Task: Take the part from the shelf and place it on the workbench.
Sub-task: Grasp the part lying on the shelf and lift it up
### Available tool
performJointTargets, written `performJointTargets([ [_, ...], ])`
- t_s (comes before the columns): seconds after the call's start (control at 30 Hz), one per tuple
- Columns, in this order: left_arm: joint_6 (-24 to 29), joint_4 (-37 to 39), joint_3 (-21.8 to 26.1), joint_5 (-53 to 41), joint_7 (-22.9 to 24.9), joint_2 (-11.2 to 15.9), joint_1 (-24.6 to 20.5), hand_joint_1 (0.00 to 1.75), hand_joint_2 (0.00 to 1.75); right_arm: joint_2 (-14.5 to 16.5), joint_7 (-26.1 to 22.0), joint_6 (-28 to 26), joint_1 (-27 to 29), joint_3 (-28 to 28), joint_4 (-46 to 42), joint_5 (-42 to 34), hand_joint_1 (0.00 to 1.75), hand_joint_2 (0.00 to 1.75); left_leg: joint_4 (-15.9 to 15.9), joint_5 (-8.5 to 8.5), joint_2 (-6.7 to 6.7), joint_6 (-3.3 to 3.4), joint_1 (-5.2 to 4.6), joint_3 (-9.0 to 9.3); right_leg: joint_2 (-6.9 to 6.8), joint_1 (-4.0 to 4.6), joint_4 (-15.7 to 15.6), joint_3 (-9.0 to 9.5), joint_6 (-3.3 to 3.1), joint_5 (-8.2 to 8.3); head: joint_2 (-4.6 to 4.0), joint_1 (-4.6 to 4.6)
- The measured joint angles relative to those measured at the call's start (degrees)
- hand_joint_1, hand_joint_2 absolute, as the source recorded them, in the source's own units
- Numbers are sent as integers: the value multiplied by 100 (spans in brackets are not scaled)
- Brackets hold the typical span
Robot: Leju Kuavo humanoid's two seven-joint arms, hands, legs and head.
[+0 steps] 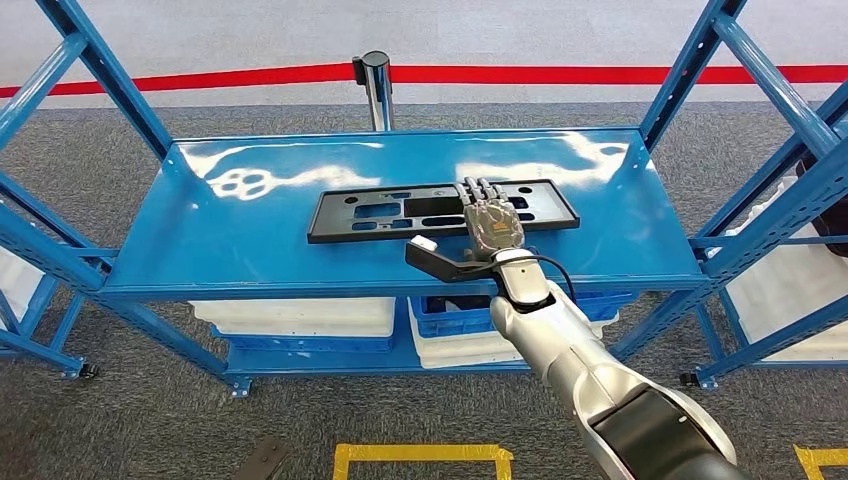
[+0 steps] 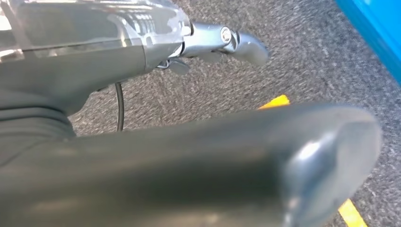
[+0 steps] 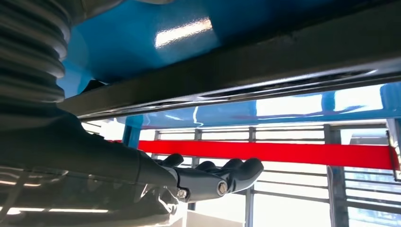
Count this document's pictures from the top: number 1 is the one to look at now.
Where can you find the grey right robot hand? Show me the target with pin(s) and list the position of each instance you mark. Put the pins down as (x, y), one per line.
(493, 228)

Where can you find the black plastic panel part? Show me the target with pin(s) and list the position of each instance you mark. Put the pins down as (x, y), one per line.
(331, 228)

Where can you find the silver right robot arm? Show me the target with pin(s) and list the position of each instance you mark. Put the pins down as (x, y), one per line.
(563, 351)

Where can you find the small black plastic part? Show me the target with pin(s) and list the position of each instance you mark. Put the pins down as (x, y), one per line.
(457, 305)

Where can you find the blue steel shelf rack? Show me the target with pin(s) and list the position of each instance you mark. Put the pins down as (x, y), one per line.
(40, 354)
(252, 225)
(768, 344)

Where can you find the blue plastic crate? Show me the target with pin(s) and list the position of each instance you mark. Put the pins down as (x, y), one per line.
(450, 324)

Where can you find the white plastic bin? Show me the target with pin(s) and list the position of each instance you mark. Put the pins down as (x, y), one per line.
(450, 351)
(291, 316)

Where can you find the red barrier belt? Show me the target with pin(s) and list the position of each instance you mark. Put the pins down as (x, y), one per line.
(199, 79)
(596, 74)

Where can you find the yellow floor tape rectangle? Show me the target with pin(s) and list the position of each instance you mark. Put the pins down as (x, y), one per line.
(821, 457)
(424, 454)

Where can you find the black caster wheel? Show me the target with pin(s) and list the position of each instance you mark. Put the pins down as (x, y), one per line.
(689, 379)
(88, 371)

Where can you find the black plastic tray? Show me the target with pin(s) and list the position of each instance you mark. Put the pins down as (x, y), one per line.
(836, 232)

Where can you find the chrome stanchion post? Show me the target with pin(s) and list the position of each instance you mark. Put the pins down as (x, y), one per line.
(379, 93)

